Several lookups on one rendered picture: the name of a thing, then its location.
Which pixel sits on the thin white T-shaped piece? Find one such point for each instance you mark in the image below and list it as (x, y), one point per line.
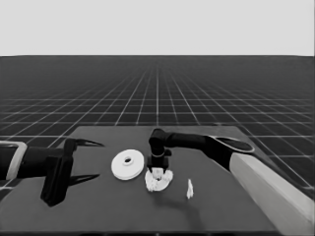
(190, 193)

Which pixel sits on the white round carrier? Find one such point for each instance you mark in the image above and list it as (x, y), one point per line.
(164, 185)

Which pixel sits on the large thick white disc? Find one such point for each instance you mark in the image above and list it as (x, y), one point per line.
(120, 170)

